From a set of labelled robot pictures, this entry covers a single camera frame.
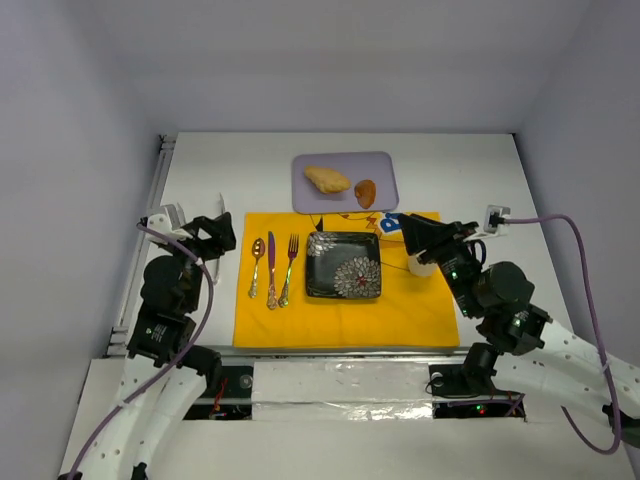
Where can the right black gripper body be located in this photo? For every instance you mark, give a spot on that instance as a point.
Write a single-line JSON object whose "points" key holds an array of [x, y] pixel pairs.
{"points": [[439, 245]]}

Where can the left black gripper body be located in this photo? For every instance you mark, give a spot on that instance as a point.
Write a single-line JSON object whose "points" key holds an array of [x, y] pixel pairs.
{"points": [[201, 239]]}

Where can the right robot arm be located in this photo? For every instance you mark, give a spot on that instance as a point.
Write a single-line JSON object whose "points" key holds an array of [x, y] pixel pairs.
{"points": [[523, 348]]}

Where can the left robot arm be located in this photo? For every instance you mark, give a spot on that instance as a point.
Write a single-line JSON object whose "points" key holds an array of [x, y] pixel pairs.
{"points": [[165, 370]]}

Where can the small brown bread piece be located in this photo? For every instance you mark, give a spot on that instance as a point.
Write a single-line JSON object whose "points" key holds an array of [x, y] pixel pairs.
{"points": [[365, 192]]}

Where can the large yellow bread piece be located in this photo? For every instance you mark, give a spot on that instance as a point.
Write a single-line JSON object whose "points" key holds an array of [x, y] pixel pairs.
{"points": [[327, 180]]}

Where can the white mug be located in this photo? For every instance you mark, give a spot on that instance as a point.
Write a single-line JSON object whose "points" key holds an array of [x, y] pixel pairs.
{"points": [[418, 269]]}

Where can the iridescent spoon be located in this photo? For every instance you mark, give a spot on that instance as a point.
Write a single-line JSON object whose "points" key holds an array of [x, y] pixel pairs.
{"points": [[257, 251]]}

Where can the iridescent fork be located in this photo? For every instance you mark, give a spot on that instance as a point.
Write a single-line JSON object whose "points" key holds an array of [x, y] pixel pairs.
{"points": [[293, 248]]}

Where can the lilac plastic tray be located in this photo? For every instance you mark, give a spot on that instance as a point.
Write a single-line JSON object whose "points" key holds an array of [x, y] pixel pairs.
{"points": [[356, 166]]}

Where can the iridescent purple knife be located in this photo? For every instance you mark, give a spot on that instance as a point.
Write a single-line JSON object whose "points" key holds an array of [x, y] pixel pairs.
{"points": [[272, 296]]}

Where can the yellow cloth placemat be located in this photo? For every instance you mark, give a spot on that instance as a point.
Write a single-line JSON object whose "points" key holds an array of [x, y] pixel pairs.
{"points": [[410, 312]]}

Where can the black floral square plate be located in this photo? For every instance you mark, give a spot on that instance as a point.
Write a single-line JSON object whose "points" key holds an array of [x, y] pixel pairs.
{"points": [[343, 265]]}

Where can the foil covered front block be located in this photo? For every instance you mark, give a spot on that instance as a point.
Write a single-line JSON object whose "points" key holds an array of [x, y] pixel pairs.
{"points": [[340, 391]]}

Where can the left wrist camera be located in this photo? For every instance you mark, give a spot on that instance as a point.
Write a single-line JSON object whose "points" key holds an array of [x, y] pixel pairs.
{"points": [[167, 220]]}

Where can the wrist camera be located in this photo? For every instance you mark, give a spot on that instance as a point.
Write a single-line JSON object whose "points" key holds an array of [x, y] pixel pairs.
{"points": [[167, 220], [495, 222]]}

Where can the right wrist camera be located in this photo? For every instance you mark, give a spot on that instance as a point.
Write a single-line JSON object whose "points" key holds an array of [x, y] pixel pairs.
{"points": [[495, 222]]}

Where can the aluminium front rail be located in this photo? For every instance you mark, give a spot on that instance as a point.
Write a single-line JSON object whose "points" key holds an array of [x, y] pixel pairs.
{"points": [[275, 353]]}

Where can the aluminium side rail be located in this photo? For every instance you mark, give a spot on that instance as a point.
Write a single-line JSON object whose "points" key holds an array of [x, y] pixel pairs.
{"points": [[130, 302]]}

